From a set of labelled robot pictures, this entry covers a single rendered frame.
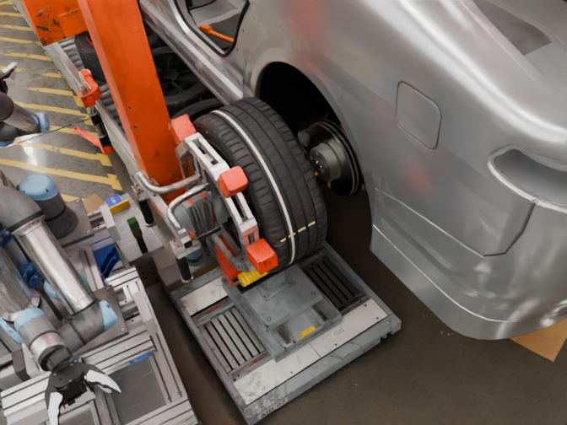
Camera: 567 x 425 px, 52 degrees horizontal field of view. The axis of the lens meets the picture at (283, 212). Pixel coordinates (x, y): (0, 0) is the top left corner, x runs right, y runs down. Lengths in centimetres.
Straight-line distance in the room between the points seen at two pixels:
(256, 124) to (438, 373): 141
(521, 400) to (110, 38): 218
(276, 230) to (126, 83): 78
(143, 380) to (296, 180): 114
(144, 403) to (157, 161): 100
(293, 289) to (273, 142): 93
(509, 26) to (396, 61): 134
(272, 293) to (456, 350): 88
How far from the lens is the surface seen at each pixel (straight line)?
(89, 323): 164
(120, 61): 220
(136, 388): 260
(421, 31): 151
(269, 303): 267
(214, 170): 196
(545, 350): 292
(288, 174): 197
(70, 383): 145
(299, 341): 264
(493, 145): 140
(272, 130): 202
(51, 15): 419
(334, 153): 228
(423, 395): 271
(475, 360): 282
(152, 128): 238
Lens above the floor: 242
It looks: 47 degrees down
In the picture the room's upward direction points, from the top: 7 degrees counter-clockwise
